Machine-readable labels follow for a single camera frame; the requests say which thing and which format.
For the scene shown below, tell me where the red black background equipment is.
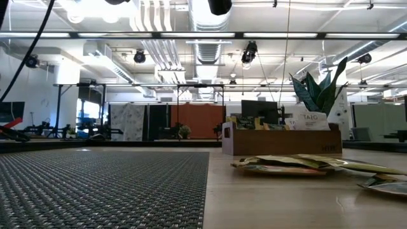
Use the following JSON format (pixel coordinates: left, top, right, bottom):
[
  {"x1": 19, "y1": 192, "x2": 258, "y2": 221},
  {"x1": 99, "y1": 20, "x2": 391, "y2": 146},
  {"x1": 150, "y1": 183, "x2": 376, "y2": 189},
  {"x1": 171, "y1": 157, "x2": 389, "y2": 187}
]
[{"x1": 0, "y1": 116, "x2": 31, "y2": 142}]

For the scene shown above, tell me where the grey woven placemat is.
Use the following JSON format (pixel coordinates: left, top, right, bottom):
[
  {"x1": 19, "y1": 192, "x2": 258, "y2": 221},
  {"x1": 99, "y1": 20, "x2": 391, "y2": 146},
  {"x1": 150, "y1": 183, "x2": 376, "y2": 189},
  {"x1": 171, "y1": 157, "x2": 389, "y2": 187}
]
[{"x1": 0, "y1": 149, "x2": 210, "y2": 229}]

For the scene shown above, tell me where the black metal workstation frame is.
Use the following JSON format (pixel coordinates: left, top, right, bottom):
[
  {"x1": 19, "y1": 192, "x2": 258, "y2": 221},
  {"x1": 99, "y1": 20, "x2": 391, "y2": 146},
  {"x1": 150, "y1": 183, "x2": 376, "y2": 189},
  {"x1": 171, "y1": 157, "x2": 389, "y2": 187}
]
[
  {"x1": 53, "y1": 83, "x2": 107, "y2": 141},
  {"x1": 176, "y1": 83, "x2": 225, "y2": 128}
]

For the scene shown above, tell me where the orange white tea packet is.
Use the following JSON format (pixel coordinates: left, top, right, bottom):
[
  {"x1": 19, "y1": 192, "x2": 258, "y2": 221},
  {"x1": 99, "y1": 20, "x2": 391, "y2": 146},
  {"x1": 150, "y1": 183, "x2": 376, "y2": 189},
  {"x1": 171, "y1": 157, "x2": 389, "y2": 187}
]
[{"x1": 294, "y1": 111, "x2": 331, "y2": 132}]

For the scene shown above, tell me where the wooden tea organiser box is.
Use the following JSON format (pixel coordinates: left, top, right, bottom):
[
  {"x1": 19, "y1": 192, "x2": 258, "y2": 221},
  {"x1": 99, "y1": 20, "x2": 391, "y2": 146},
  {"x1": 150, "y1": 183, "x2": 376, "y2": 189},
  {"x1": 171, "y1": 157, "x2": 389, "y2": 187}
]
[{"x1": 221, "y1": 120, "x2": 343, "y2": 156}]

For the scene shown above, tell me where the yellow tea packet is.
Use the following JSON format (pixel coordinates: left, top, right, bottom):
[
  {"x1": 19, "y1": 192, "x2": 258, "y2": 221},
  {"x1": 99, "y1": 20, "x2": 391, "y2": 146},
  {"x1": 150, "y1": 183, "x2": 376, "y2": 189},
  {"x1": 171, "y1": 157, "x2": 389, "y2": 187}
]
[
  {"x1": 233, "y1": 154, "x2": 350, "y2": 169},
  {"x1": 317, "y1": 157, "x2": 407, "y2": 176}
]

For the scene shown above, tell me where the black overhead light bar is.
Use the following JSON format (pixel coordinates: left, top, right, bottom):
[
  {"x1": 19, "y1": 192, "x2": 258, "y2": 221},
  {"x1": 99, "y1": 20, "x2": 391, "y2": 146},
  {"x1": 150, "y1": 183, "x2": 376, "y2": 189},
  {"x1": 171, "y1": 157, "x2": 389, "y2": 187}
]
[{"x1": 0, "y1": 31, "x2": 407, "y2": 40}]

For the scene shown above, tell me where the dark wall screen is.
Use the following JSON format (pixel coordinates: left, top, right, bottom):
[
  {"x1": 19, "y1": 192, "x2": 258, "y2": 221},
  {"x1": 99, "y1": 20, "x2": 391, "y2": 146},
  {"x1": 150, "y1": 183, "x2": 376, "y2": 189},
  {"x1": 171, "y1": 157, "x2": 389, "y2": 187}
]
[{"x1": 0, "y1": 101, "x2": 25, "y2": 123}]

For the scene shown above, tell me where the orange partition wall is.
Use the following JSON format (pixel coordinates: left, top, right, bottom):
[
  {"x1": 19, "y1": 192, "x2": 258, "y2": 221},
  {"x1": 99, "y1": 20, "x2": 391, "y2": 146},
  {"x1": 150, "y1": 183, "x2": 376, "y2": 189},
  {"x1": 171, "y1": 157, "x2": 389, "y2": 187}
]
[{"x1": 170, "y1": 104, "x2": 227, "y2": 140}]

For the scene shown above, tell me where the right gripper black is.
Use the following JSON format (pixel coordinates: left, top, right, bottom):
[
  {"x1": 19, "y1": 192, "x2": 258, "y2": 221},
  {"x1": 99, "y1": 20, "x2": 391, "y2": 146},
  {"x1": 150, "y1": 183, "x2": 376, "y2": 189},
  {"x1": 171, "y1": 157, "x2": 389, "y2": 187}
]
[{"x1": 207, "y1": 0, "x2": 233, "y2": 17}]

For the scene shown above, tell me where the grey partition panel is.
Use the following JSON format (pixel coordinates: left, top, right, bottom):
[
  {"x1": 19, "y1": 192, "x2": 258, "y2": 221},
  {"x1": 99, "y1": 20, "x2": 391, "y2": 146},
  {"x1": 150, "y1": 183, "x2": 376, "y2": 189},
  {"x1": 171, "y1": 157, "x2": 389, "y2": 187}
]
[{"x1": 352, "y1": 103, "x2": 407, "y2": 142}]

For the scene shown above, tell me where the snake plant in white pot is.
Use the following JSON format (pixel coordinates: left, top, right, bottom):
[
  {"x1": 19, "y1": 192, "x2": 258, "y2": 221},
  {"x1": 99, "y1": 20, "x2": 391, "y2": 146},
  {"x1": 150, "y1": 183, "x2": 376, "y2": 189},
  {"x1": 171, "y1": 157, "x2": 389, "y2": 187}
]
[{"x1": 289, "y1": 56, "x2": 349, "y2": 117}]

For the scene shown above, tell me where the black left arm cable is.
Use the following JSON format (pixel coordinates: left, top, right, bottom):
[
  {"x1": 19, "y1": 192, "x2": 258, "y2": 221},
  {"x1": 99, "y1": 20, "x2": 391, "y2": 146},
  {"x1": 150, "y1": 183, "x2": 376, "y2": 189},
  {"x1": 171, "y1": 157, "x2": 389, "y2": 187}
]
[{"x1": 0, "y1": 0, "x2": 57, "y2": 103}]

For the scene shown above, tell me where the silver ceiling air duct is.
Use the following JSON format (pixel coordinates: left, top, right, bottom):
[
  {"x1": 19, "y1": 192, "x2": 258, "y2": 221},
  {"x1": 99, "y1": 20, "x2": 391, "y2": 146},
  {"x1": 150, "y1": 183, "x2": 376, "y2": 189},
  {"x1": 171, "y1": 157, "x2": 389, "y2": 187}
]
[{"x1": 187, "y1": 0, "x2": 233, "y2": 32}]

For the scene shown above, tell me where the small background plant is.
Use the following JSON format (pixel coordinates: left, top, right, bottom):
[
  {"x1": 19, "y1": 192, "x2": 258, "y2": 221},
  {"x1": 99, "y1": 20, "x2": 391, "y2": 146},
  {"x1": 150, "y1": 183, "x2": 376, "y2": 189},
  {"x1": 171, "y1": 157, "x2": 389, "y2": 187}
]
[{"x1": 177, "y1": 124, "x2": 193, "y2": 139}]

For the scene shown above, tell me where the white patterned sheet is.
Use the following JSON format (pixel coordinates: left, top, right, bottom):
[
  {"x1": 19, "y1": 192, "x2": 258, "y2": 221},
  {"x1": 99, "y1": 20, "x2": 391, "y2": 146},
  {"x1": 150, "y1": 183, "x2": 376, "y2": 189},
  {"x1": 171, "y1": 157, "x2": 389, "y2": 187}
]
[{"x1": 109, "y1": 103, "x2": 146, "y2": 142}]

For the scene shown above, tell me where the black computer monitor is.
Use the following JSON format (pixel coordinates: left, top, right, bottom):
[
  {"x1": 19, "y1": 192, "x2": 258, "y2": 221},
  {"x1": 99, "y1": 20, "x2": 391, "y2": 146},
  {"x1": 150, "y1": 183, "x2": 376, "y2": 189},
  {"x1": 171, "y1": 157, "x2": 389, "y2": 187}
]
[{"x1": 240, "y1": 100, "x2": 279, "y2": 125}]

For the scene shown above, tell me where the black metal table frame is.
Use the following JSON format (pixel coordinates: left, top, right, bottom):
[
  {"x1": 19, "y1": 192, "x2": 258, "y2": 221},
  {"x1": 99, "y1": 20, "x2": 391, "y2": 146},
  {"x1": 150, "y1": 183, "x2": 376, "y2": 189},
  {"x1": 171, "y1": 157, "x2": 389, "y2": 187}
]
[{"x1": 0, "y1": 139, "x2": 407, "y2": 153}]

